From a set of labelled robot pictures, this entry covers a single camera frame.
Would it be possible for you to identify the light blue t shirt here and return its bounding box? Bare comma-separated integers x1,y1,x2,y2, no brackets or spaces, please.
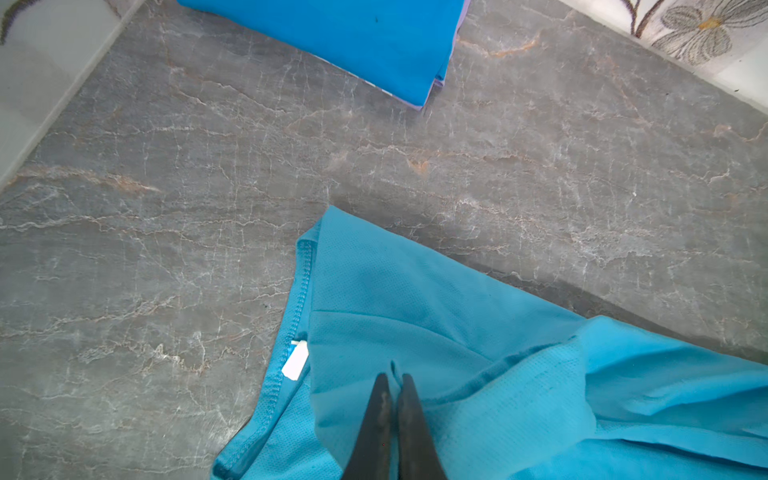
211,208,767,479

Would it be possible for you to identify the folded lilac t shirt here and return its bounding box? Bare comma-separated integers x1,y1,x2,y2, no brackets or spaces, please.
335,0,470,110

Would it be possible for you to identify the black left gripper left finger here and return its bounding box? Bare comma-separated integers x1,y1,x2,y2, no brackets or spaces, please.
341,373,392,480

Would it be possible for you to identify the folded blue t shirt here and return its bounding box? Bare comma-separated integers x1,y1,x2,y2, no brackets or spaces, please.
184,0,469,109

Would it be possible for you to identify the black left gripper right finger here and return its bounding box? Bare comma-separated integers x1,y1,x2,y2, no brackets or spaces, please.
397,374,447,480

